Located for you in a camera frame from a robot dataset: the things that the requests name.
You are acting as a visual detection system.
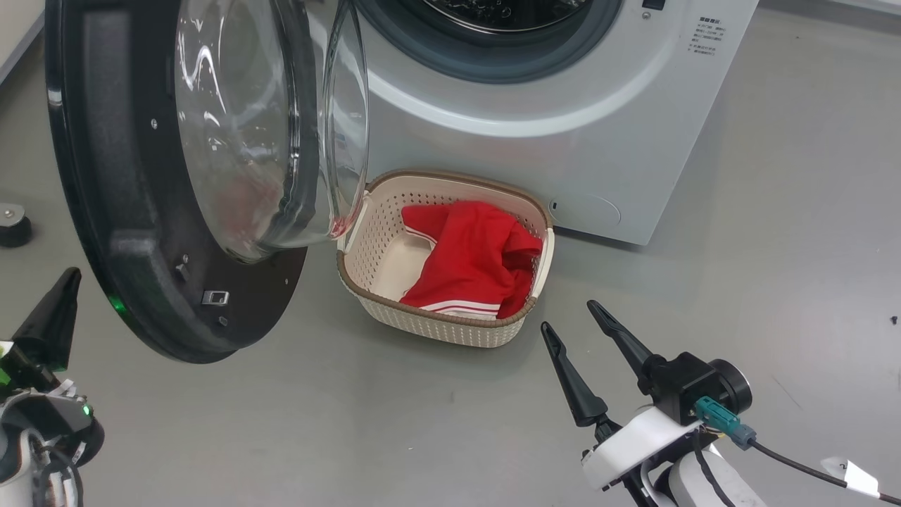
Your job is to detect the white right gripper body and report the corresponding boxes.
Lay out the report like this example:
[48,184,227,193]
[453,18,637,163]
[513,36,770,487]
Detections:
[581,406,705,492]

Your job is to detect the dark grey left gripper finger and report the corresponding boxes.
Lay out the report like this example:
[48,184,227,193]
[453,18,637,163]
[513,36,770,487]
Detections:
[11,268,82,392]

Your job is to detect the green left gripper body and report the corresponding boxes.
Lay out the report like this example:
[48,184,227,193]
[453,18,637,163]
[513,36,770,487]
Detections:
[0,341,80,423]

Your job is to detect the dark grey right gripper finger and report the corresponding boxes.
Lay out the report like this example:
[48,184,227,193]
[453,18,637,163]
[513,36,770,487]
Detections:
[539,321,610,428]
[586,299,667,395]

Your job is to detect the black round glass washer door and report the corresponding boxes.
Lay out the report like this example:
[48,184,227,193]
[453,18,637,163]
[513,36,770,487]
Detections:
[44,0,371,365]

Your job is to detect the red garment white stripes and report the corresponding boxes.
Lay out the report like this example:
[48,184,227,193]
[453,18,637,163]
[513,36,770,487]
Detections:
[399,200,545,320]

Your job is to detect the white front-load washing machine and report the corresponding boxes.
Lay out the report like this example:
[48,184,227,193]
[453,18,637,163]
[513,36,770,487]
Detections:
[310,0,760,246]

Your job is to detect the cream perforated laundry basket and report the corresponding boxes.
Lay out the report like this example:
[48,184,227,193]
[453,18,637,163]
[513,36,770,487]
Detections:
[336,169,556,349]

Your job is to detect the black round metal-topped foot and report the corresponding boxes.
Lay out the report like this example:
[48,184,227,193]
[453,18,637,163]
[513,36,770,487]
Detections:
[0,203,33,249]

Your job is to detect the black cable along right arm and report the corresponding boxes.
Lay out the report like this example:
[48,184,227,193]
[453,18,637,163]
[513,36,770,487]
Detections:
[693,440,736,507]

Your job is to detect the teal connector right camera cable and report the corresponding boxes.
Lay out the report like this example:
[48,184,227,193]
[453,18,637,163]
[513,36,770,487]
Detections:
[693,396,901,506]

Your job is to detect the white cable tag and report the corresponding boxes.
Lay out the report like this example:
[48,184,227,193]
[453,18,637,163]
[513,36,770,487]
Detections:
[820,456,881,499]

